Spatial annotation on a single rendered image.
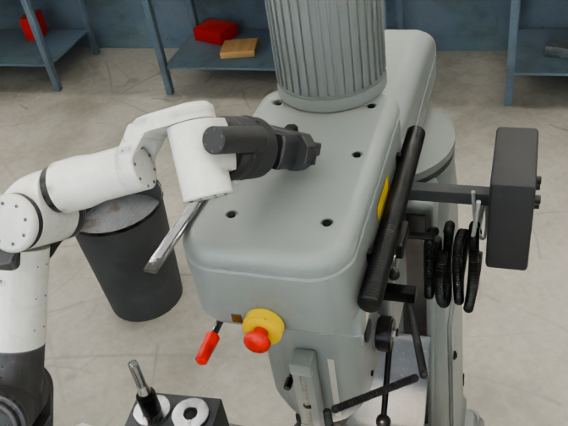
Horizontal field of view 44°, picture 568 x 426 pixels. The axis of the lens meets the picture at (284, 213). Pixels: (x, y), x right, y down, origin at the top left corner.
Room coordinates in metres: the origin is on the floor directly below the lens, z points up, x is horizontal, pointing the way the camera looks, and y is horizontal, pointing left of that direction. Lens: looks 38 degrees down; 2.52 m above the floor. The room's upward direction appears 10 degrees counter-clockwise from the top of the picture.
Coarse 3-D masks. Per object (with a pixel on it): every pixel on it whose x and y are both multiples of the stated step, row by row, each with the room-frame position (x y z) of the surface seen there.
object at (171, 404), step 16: (160, 400) 1.11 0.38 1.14; (176, 400) 1.12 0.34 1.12; (192, 400) 1.10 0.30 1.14; (208, 400) 1.10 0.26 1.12; (128, 416) 1.09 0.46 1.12; (144, 416) 1.07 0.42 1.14; (160, 416) 1.07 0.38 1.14; (176, 416) 1.06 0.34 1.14; (192, 416) 1.06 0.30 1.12; (208, 416) 1.05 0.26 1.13; (224, 416) 1.08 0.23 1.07
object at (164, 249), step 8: (192, 208) 0.84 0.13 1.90; (184, 216) 0.82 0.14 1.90; (192, 216) 0.82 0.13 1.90; (176, 224) 0.81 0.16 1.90; (184, 224) 0.81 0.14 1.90; (168, 232) 0.79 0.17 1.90; (176, 232) 0.79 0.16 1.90; (168, 240) 0.78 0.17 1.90; (176, 240) 0.78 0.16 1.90; (160, 248) 0.76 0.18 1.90; (168, 248) 0.76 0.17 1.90; (152, 256) 0.75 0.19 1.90; (160, 256) 0.74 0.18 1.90; (152, 264) 0.73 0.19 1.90; (160, 264) 0.73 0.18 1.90; (152, 272) 0.72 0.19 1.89
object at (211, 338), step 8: (216, 320) 0.79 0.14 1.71; (216, 328) 0.78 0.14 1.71; (208, 336) 0.76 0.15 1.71; (216, 336) 0.76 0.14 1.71; (208, 344) 0.74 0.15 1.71; (216, 344) 0.75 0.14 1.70; (200, 352) 0.73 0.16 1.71; (208, 352) 0.73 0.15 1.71; (200, 360) 0.72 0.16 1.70; (208, 360) 0.72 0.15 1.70
